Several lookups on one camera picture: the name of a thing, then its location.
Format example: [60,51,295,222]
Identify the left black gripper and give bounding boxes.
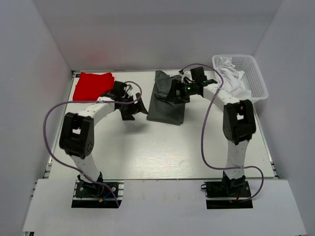
[118,92,148,120]

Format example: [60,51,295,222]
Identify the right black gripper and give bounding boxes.
[165,79,197,104]

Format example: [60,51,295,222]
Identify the dark grey t shirt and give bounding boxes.
[147,70,185,126]

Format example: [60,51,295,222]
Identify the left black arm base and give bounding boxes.
[71,180,124,209]

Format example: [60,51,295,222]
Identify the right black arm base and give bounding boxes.
[200,180,253,209]

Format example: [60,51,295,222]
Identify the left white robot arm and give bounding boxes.
[59,81,148,196]

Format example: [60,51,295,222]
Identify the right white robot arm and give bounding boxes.
[165,66,256,196]

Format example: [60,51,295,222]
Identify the folded red t shirt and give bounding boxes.
[72,72,115,101]

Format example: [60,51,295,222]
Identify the crumpled white t shirt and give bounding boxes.
[214,57,252,100]

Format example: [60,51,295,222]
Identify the white plastic basket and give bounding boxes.
[212,54,269,103]

